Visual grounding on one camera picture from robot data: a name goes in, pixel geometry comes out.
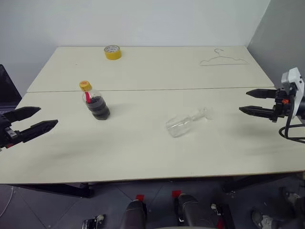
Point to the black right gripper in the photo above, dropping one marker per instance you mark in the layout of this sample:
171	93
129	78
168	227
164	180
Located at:
282	107

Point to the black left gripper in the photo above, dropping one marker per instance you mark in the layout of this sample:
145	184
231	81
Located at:
7	136

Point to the dark soda bottle yellow cap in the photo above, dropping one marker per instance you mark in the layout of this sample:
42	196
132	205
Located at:
98	108

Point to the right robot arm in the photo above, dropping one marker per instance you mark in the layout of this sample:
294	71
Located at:
301	107

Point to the clear wine glass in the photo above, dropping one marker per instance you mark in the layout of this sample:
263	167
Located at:
179	126

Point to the dirty grey shoe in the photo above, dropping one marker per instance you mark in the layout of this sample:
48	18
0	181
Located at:
264	220
291	198

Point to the yellow tape roll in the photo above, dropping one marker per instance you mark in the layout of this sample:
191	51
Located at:
113	54

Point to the black caster wheel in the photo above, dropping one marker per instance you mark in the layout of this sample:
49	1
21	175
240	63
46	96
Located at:
93	223

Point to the black stand with caster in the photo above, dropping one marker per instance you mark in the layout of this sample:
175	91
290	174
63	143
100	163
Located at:
220	215

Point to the dark rounded shape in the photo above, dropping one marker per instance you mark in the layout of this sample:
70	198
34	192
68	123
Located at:
190	212
135	214

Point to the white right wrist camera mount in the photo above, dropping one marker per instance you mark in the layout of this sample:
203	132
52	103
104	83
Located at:
291	77

